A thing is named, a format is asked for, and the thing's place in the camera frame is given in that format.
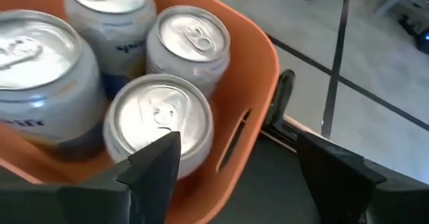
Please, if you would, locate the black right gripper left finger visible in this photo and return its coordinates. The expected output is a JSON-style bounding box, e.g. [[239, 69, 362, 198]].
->
[[0, 131, 182, 224]]

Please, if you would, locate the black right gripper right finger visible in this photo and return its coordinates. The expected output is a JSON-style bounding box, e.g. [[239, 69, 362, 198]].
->
[[296, 131, 429, 224]]

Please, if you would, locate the orange plastic bin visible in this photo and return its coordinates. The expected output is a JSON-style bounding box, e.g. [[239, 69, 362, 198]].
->
[[0, 0, 281, 224]]

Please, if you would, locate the black table clamp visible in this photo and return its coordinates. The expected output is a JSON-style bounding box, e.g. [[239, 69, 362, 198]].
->
[[263, 68, 298, 129]]

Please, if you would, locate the black aluminium table frame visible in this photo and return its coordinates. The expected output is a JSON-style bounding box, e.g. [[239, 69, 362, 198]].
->
[[259, 125, 302, 153]]

